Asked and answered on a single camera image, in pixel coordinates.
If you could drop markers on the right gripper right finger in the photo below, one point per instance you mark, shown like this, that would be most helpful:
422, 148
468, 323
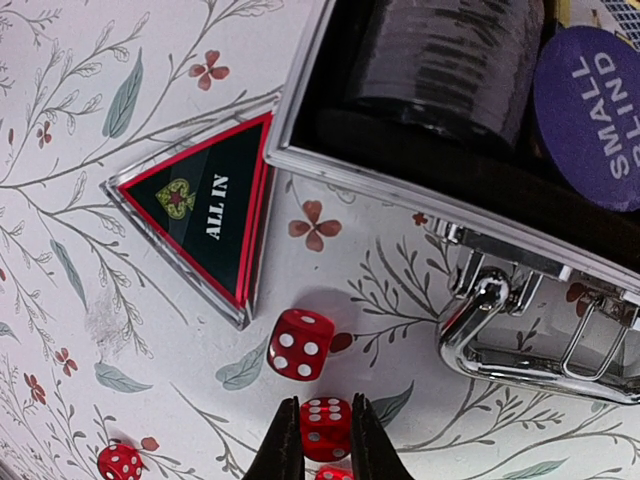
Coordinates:
372, 453

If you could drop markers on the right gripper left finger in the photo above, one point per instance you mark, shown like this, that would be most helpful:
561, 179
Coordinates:
280, 456

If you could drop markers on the red die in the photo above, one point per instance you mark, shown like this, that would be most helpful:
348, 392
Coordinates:
325, 424
120, 462
299, 344
331, 472

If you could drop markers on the aluminium poker case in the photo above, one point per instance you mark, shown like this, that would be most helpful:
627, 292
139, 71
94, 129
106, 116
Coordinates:
545, 290

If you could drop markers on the floral table cloth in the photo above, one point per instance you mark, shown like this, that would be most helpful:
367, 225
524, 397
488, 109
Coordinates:
101, 340

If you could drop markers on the triangular all in button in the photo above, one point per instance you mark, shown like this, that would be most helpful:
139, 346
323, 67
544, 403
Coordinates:
202, 202

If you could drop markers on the left poker chip row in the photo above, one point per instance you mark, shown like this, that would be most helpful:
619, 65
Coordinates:
460, 69

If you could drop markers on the blue small blind chip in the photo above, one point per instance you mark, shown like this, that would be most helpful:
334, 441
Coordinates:
586, 101

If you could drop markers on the blue playing card deck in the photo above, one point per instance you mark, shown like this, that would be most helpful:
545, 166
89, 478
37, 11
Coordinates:
619, 17

